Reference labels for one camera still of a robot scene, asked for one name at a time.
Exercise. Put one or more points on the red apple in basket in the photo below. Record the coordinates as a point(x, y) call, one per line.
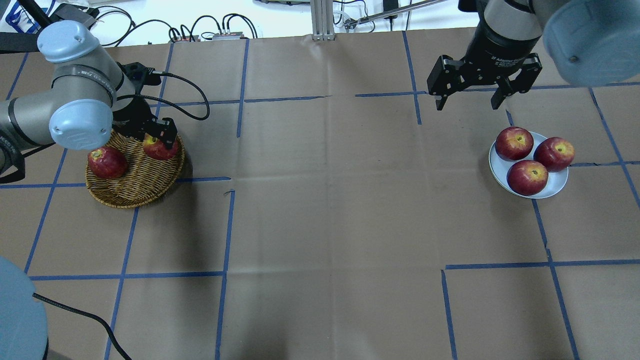
point(107, 162)

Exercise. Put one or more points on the red apple plate front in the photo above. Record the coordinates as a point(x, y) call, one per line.
point(527, 177)

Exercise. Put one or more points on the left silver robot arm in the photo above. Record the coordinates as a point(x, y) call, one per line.
point(90, 96)

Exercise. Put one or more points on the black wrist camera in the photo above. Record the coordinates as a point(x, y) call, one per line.
point(137, 77)

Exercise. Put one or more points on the red apple plate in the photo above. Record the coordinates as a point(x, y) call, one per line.
point(514, 143)
point(527, 177)
point(555, 154)

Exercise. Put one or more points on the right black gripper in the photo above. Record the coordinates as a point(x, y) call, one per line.
point(501, 49)

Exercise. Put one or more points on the red apple plate back left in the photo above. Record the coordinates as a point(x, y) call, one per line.
point(514, 143)

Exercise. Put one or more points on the red apple plate back right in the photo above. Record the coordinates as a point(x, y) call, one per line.
point(555, 154)

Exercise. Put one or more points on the light blue plate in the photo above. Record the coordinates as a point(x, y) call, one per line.
point(500, 167)

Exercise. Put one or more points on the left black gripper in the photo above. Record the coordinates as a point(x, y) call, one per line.
point(132, 123)

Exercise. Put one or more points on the metal rod reacher tool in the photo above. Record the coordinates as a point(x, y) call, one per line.
point(351, 23)

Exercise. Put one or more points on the aluminium frame post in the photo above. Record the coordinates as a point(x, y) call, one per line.
point(322, 20)

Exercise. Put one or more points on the red apple with yellow top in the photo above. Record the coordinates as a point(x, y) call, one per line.
point(159, 152)

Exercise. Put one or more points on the woven wicker basket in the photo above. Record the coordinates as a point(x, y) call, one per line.
point(145, 180)

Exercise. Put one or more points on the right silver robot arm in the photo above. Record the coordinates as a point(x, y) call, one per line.
point(591, 42)

